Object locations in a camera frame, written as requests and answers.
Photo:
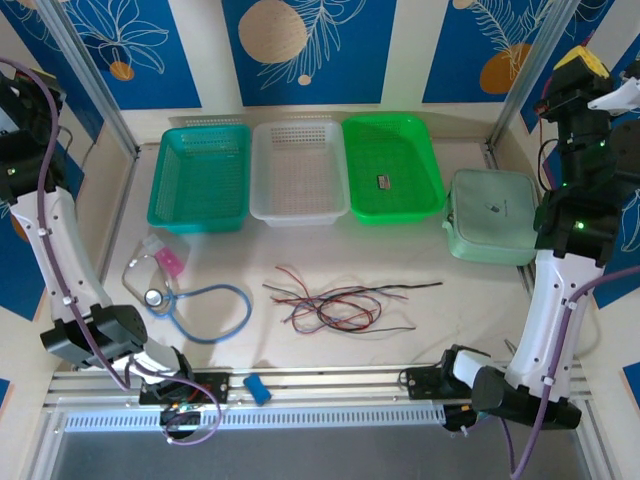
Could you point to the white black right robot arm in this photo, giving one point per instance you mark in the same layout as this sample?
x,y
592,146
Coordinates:
x,y
545,310

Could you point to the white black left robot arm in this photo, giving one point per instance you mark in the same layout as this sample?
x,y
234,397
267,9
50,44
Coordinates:
x,y
55,250

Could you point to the mint green zip pouch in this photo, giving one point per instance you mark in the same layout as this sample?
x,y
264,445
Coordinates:
x,y
490,215

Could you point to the teal plastic basket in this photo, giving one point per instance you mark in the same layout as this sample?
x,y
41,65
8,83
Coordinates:
x,y
200,175

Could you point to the pink item in clear bag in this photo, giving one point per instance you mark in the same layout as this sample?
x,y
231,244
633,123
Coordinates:
x,y
167,260

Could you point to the green plastic basket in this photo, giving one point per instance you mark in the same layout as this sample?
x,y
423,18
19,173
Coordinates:
x,y
395,150

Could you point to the blue stethoscope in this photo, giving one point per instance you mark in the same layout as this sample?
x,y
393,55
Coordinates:
x,y
153,297

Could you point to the small printed label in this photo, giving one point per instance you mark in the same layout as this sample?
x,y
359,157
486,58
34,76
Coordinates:
x,y
383,182

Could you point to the white plastic basket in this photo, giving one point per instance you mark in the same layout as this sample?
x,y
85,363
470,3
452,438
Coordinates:
x,y
300,170

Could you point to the small blue block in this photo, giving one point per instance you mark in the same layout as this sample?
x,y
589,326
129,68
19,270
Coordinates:
x,y
257,389

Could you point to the aluminium frame post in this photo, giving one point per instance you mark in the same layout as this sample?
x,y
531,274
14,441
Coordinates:
x,y
529,75
91,75

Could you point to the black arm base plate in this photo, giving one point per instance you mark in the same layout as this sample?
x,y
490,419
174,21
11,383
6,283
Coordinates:
x,y
417,382
220,387

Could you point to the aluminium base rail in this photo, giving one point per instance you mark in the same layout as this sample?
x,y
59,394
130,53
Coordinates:
x,y
325,385

